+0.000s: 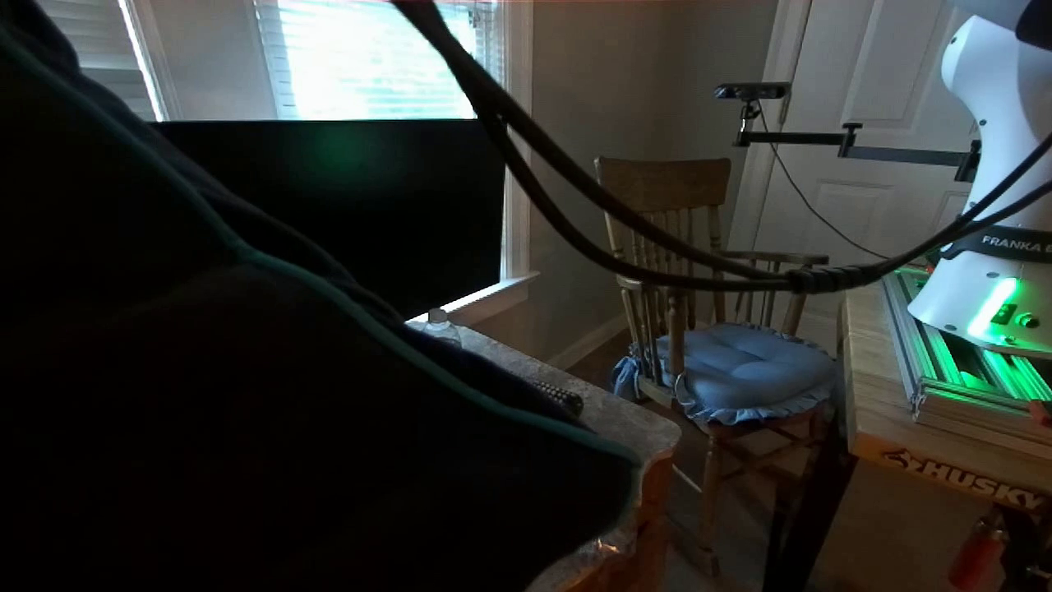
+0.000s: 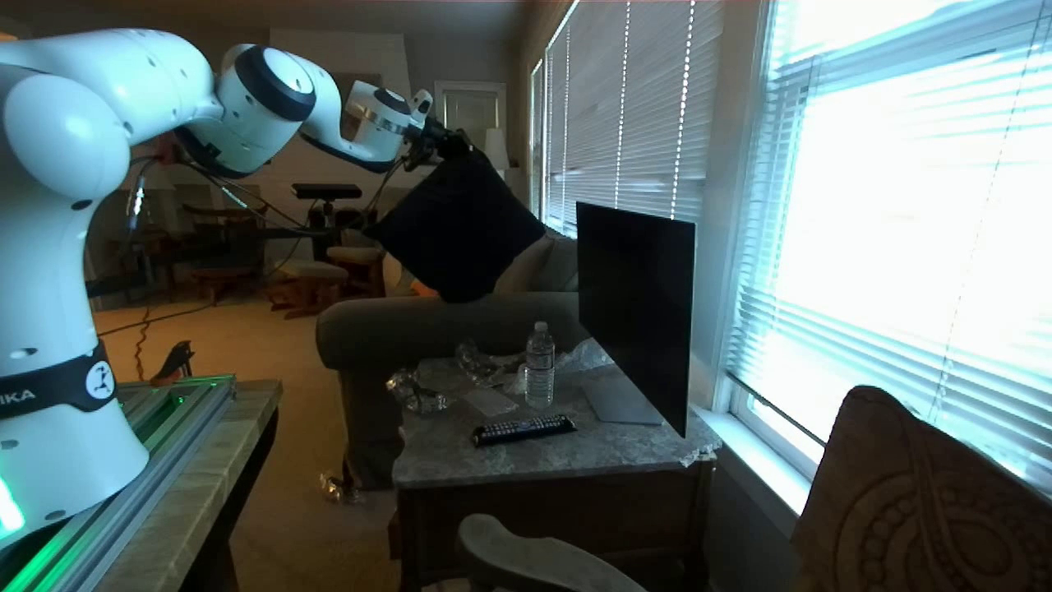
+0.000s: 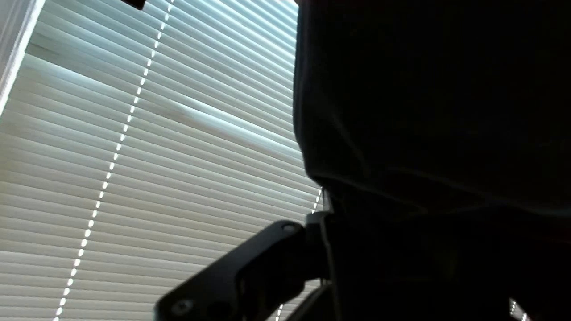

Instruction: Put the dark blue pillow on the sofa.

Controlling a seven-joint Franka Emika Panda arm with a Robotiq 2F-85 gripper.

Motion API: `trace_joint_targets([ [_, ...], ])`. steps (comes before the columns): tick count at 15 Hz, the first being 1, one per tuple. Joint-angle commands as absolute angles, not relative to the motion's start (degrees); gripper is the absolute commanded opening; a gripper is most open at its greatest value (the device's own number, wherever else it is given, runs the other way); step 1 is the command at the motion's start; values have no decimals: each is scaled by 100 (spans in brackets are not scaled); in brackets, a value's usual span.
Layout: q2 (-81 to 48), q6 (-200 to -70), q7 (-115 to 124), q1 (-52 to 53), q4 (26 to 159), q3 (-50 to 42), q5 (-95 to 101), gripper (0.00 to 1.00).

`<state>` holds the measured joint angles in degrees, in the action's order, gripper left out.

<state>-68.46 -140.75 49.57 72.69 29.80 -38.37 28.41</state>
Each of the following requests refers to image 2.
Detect wide white window blinds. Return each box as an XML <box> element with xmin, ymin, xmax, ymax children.
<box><xmin>719</xmin><ymin>0</ymin><xmax>1052</xmax><ymax>490</ymax></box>

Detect dark dining table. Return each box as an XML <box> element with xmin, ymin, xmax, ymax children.
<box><xmin>175</xmin><ymin>199</ymin><xmax>274</xmax><ymax>305</ymax></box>

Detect black flat monitor with stand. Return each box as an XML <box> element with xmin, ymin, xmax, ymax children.
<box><xmin>573</xmin><ymin>199</ymin><xmax>700</xmax><ymax>439</ymax></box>

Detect narrow white window blinds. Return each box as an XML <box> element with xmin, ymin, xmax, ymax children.
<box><xmin>525</xmin><ymin>0</ymin><xmax>733</xmax><ymax>241</ymax></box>

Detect black clamp handle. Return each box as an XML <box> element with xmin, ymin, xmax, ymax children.
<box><xmin>148</xmin><ymin>337</ymin><xmax>200</xmax><ymax>387</ymax></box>

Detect clear plastic water bottle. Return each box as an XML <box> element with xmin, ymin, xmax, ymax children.
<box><xmin>522</xmin><ymin>318</ymin><xmax>560</xmax><ymax>412</ymax></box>

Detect black remote control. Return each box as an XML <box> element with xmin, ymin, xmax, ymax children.
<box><xmin>471</xmin><ymin>412</ymin><xmax>583</xmax><ymax>449</ymax></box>

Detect wooden armchair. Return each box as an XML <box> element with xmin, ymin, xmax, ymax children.
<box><xmin>457</xmin><ymin>510</ymin><xmax>653</xmax><ymax>592</ymax></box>

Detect small plastic bag blue item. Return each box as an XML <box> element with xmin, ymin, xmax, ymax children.
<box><xmin>381</xmin><ymin>364</ymin><xmax>455</xmax><ymax>422</ymax></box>

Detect marble top side table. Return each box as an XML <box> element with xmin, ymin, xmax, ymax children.
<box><xmin>388</xmin><ymin>336</ymin><xmax>719</xmax><ymax>592</ymax></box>

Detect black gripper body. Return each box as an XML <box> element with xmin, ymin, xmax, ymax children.
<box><xmin>404</xmin><ymin>105</ymin><xmax>455</xmax><ymax>170</ymax></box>

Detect dark blue pillow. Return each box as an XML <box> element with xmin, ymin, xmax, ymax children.
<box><xmin>365</xmin><ymin>139</ymin><xmax>550</xmax><ymax>305</ymax></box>

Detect green lit aluminium base rail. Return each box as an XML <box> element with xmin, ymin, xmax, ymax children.
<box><xmin>0</xmin><ymin>370</ymin><xmax>240</xmax><ymax>592</ymax></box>

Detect plastic bag with brown item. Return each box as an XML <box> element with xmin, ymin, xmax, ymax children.
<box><xmin>455</xmin><ymin>337</ymin><xmax>529</xmax><ymax>399</ymax></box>

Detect black bar device on stand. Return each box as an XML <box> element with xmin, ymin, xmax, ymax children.
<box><xmin>291</xmin><ymin>177</ymin><xmax>368</xmax><ymax>267</ymax></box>

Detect brown footstool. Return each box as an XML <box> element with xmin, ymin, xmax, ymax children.
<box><xmin>266</xmin><ymin>259</ymin><xmax>357</xmax><ymax>321</ymax></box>

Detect brown patterned cushion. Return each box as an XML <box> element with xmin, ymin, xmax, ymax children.
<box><xmin>790</xmin><ymin>380</ymin><xmax>1052</xmax><ymax>592</ymax></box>

